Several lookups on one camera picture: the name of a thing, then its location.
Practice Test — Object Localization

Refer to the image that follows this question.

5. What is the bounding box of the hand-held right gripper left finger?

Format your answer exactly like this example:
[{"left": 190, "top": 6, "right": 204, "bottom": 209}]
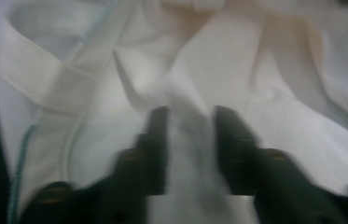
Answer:
[{"left": 135, "top": 105, "right": 170, "bottom": 197}]

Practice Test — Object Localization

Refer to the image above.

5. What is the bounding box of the white cloth garment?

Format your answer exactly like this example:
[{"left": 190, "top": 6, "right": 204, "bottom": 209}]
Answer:
[{"left": 0, "top": 0, "right": 348, "bottom": 224}]

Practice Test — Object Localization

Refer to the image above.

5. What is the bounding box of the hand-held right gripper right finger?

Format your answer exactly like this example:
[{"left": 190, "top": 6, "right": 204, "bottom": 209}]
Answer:
[{"left": 214, "top": 105, "right": 260, "bottom": 196}]

